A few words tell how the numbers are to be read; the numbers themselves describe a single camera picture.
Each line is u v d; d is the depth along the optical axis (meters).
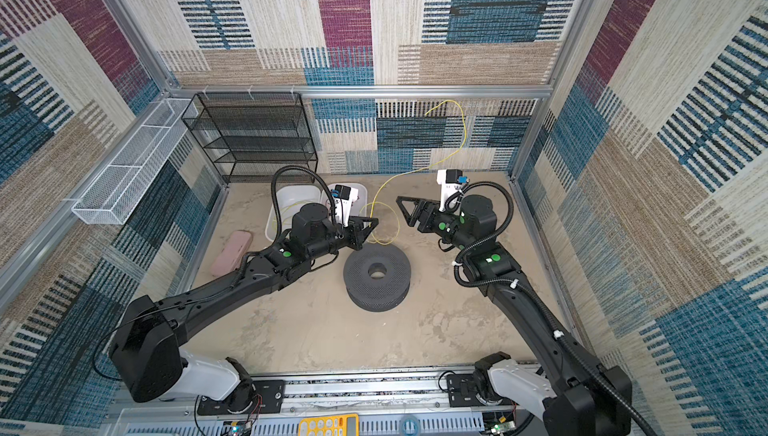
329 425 0.69
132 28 0.78
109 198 0.70
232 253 0.97
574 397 0.37
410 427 0.70
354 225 0.67
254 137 1.09
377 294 0.85
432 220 0.63
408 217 0.65
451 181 0.64
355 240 0.67
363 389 0.76
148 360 0.41
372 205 0.83
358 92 1.28
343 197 0.66
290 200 1.14
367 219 0.74
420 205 0.62
